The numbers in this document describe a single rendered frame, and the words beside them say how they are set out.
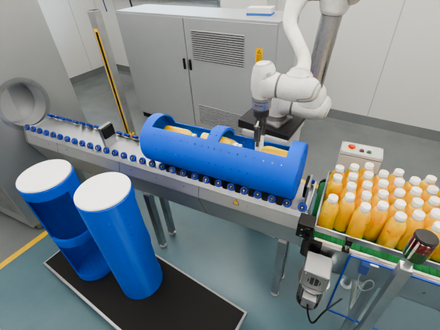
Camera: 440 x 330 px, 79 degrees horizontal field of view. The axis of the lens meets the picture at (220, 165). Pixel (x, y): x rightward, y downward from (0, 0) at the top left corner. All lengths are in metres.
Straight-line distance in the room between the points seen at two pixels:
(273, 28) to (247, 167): 1.67
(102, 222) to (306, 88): 1.11
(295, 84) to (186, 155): 0.64
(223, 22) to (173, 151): 1.77
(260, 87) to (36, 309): 2.17
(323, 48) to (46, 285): 2.51
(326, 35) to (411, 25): 2.24
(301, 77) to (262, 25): 1.61
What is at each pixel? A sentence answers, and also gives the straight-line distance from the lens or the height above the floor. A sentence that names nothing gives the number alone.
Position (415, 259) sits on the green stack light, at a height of 1.18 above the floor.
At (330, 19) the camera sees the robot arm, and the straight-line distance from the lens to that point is 1.55.
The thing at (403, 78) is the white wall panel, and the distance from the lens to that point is 3.89.
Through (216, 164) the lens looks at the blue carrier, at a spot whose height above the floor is 1.13.
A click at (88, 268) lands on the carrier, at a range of 2.34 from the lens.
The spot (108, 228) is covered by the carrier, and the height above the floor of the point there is 0.90.
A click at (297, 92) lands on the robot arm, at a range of 1.15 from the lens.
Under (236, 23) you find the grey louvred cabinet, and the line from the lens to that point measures 2.85.
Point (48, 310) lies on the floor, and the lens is 2.50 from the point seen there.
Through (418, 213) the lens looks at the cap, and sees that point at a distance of 1.32.
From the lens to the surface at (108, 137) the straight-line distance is 1.97.
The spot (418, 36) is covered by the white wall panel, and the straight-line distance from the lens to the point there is 3.76.
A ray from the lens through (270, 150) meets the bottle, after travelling 1.38.
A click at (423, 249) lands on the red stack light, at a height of 1.24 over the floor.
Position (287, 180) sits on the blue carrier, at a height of 1.14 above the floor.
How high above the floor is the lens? 1.95
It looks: 38 degrees down
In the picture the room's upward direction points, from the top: 4 degrees counter-clockwise
